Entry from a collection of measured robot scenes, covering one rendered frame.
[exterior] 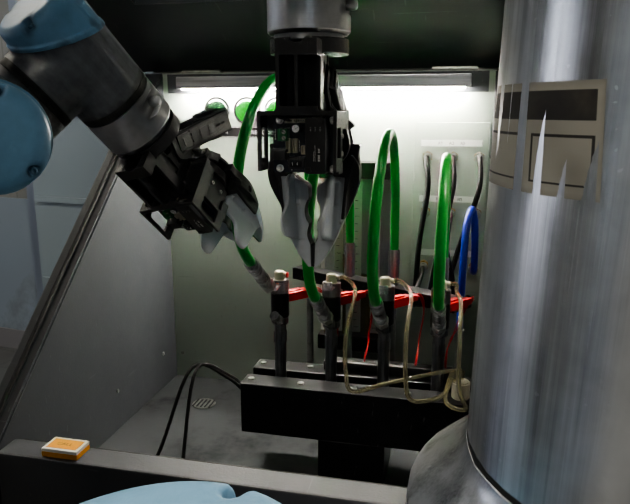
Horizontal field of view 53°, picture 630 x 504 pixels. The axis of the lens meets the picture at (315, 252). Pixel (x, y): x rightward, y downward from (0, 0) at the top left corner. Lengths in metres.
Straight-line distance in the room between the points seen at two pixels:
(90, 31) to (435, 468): 0.50
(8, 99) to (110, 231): 0.69
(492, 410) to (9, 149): 0.36
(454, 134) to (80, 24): 0.74
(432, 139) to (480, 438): 1.03
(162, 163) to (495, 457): 0.54
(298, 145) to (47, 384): 0.59
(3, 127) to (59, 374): 0.64
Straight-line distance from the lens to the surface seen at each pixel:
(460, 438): 0.19
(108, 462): 0.88
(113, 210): 1.13
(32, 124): 0.46
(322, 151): 0.55
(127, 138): 0.64
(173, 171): 0.67
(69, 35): 0.60
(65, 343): 1.04
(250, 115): 0.82
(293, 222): 0.61
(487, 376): 0.16
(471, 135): 1.18
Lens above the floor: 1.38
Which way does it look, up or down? 13 degrees down
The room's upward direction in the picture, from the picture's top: straight up
